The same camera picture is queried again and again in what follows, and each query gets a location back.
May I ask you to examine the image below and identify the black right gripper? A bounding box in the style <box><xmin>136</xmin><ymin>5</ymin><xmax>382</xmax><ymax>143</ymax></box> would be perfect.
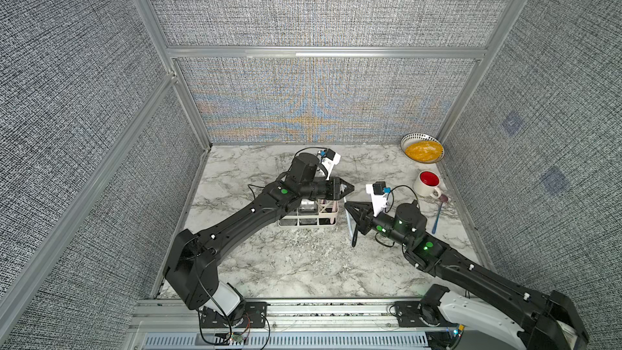
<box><xmin>347</xmin><ymin>200</ymin><xmax>413</xmax><ymax>253</ymax></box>

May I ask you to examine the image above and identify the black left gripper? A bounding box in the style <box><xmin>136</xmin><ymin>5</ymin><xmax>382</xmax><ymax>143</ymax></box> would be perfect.
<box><xmin>299</xmin><ymin>177</ymin><xmax>355</xmax><ymax>202</ymax></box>

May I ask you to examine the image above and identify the light blue toothbrush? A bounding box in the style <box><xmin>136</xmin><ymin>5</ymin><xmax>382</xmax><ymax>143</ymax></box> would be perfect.
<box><xmin>343</xmin><ymin>199</ymin><xmax>354</xmax><ymax>239</ymax></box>

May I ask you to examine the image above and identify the black toothbrush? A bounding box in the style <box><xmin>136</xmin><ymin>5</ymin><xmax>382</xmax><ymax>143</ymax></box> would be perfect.
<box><xmin>351</xmin><ymin>225</ymin><xmax>359</xmax><ymax>248</ymax></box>

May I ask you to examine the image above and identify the cream toothbrush holder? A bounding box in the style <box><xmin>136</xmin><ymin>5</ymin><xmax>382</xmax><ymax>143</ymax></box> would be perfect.
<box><xmin>277</xmin><ymin>199</ymin><xmax>340</xmax><ymax>228</ymax></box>

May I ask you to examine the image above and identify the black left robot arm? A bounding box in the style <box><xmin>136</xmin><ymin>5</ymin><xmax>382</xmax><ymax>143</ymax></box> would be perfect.
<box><xmin>163</xmin><ymin>152</ymin><xmax>355</xmax><ymax>310</ymax></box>

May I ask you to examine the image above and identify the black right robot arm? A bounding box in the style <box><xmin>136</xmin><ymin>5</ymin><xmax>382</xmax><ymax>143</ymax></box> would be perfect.
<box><xmin>345</xmin><ymin>202</ymin><xmax>590</xmax><ymax>349</ymax></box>

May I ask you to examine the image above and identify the white mug red inside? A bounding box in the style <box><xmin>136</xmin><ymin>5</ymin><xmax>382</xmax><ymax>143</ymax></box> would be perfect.
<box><xmin>413</xmin><ymin>170</ymin><xmax>444</xmax><ymax>199</ymax></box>

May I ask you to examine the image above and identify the patterned white bowl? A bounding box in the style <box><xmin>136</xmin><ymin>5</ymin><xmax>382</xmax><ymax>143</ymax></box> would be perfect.
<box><xmin>400</xmin><ymin>133</ymin><xmax>445</xmax><ymax>164</ymax></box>

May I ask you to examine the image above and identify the iridescent purple blue spoon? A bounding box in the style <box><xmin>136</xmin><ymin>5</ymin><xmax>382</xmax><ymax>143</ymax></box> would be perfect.
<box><xmin>432</xmin><ymin>194</ymin><xmax>450</xmax><ymax>234</ymax></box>

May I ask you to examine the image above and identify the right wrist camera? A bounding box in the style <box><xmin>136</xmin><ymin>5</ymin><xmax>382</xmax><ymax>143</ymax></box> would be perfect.
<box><xmin>365</xmin><ymin>181</ymin><xmax>391</xmax><ymax>217</ymax></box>

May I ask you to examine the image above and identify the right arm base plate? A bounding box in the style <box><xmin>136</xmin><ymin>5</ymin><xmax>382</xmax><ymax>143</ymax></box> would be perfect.
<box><xmin>389</xmin><ymin>301</ymin><xmax>458</xmax><ymax>329</ymax></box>

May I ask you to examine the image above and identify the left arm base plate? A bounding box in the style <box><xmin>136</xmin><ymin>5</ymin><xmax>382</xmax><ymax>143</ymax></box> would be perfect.
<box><xmin>199</xmin><ymin>301</ymin><xmax>268</xmax><ymax>330</ymax></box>

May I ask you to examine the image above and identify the white vented cable duct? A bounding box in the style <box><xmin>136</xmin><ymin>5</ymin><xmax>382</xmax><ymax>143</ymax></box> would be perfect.
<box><xmin>139</xmin><ymin>332</ymin><xmax>431</xmax><ymax>349</ymax></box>

